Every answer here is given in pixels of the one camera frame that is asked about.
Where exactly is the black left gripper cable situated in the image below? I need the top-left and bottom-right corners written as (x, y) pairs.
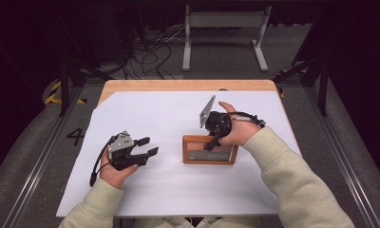
top-left (88, 135), bottom-right (116, 188)

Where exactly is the black metal stand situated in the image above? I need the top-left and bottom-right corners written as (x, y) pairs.
top-left (56, 9), bottom-right (113, 118)
top-left (272, 47), bottom-right (330, 118)

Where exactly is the white paper sheet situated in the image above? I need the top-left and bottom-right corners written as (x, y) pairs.
top-left (55, 90), bottom-right (306, 219)

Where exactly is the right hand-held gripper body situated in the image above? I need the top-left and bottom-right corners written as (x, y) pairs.
top-left (199, 94), bottom-right (234, 138)

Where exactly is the aluminium floor rail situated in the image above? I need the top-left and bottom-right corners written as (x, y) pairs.
top-left (305, 85), bottom-right (380, 228)
top-left (1, 85), bottom-right (85, 228)

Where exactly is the person's right hand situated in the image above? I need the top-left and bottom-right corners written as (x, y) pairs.
top-left (217, 101), bottom-right (262, 147)

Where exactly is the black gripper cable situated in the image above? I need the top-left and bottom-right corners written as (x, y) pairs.
top-left (222, 111), bottom-right (267, 129)
top-left (88, 135), bottom-right (116, 188)

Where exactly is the tangle of black floor cables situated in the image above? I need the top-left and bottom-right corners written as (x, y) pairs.
top-left (121, 27), bottom-right (186, 80)

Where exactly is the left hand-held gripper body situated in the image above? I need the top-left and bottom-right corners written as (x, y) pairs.
top-left (106, 130), bottom-right (149, 172)

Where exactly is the person's left hand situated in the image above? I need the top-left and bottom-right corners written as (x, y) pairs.
top-left (99, 148), bottom-right (139, 190)

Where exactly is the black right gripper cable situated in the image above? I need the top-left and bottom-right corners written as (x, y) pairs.
top-left (222, 111), bottom-right (267, 129)

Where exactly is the white metal stand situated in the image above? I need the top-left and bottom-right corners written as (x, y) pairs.
top-left (181, 4), bottom-right (273, 72)

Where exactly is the yellow black hazard tape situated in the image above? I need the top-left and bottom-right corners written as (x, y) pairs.
top-left (45, 80), bottom-right (87, 105)

